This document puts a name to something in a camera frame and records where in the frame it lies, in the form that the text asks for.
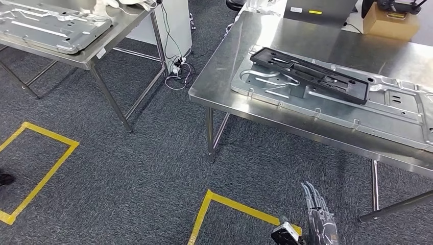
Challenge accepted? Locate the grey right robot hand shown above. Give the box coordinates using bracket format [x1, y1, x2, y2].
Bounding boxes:
[301, 181, 340, 245]

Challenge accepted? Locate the black plastic plate part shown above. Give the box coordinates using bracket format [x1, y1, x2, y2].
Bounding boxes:
[249, 46, 370, 106]

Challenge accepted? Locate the stainless steel workbench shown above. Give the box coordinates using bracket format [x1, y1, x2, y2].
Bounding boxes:
[188, 10, 433, 224]

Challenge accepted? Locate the stamped sheet metal panel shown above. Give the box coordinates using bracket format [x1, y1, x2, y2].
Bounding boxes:
[0, 0, 113, 55]
[231, 45, 433, 153]

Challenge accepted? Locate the cardboard box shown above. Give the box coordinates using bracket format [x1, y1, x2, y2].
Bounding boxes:
[363, 3, 420, 42]

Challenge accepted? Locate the dark grey laptop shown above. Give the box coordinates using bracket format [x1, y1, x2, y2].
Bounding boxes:
[283, 0, 358, 29]

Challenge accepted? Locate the black device on box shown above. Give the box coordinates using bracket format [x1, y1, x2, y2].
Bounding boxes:
[361, 0, 428, 17]

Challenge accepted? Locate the black stool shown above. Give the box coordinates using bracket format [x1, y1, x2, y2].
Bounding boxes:
[226, 0, 246, 12]

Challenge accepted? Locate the white cabinet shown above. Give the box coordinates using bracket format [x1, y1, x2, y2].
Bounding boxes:
[127, 0, 193, 65]

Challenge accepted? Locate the yellow floor tape outline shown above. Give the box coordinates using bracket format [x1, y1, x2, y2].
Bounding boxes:
[0, 121, 80, 226]

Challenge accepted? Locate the stainless steel table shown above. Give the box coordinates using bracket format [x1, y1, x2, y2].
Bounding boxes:
[0, 0, 168, 133]

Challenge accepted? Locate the white cloth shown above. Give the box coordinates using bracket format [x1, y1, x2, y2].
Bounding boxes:
[94, 0, 158, 13]

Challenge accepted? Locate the power strip with cables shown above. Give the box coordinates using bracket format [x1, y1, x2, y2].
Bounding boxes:
[159, 0, 198, 91]

